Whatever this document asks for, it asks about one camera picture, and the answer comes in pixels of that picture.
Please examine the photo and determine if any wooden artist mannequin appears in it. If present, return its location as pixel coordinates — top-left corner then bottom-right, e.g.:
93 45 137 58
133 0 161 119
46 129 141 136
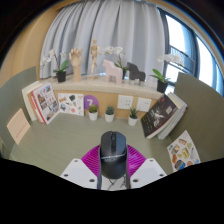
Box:
89 38 103 79

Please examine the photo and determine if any white orchid in black pot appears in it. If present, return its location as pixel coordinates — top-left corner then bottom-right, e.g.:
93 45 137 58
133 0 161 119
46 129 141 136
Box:
39 49 70 83
148 53 185 94

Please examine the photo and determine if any dark-framed window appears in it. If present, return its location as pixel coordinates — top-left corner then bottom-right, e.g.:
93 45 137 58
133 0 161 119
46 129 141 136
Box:
158 6 224 98

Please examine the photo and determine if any white wall socket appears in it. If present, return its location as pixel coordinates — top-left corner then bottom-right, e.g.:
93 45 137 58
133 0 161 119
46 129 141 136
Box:
135 96 153 113
116 94 134 111

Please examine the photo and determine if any black book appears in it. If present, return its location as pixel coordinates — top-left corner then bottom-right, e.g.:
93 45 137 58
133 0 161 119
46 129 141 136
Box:
140 94 179 140

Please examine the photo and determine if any black computer mouse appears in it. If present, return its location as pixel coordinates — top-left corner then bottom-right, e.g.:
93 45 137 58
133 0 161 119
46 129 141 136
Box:
98 130 129 180

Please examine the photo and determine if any white orchid plant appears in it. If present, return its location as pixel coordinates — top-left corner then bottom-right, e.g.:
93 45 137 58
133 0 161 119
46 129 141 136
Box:
104 45 129 79

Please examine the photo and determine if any round purple sign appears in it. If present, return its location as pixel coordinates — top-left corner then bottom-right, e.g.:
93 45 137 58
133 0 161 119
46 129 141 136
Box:
83 94 100 112

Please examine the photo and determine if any tan book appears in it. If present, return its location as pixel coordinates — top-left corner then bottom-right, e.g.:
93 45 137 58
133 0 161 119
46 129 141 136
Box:
27 91 43 124

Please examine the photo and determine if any dark wooden horse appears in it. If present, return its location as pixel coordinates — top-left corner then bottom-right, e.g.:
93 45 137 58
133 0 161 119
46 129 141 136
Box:
125 61 147 83

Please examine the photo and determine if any pink wooden horse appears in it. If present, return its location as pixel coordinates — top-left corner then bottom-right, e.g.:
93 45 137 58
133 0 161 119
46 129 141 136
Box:
101 59 124 85

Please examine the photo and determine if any white card with stickers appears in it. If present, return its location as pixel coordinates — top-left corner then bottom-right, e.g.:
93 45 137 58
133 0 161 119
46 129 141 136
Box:
57 92 85 117

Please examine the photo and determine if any red-spined picture book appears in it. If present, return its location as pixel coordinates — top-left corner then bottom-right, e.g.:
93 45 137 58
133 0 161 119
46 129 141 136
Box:
31 82 61 126

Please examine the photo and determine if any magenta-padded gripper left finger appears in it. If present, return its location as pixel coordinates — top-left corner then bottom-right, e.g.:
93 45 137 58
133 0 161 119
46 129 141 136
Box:
60 144 103 191

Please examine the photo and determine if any colourful sticker card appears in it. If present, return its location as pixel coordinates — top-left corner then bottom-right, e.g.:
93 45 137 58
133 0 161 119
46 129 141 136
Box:
166 129 202 173

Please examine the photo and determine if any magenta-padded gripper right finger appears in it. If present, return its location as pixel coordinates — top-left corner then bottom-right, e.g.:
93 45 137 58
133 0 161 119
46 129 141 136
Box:
124 144 168 190

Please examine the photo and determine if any small succulent in white pot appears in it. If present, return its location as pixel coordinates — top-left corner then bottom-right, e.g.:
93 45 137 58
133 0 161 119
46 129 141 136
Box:
87 104 100 122
104 105 116 123
127 106 140 127

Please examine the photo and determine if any grey curtain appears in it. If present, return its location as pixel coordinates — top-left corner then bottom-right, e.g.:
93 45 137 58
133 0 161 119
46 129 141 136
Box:
39 0 168 83

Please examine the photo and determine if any thick white book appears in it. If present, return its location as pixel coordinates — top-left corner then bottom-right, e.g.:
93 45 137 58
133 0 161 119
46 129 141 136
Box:
21 80 43 122

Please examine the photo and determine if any green desk divider panel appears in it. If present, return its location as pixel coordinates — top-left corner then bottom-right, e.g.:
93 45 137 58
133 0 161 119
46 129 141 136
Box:
0 65 38 158
168 72 224 164

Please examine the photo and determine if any beige booklet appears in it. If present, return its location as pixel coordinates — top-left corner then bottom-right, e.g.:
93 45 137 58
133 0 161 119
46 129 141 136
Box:
6 108 32 146

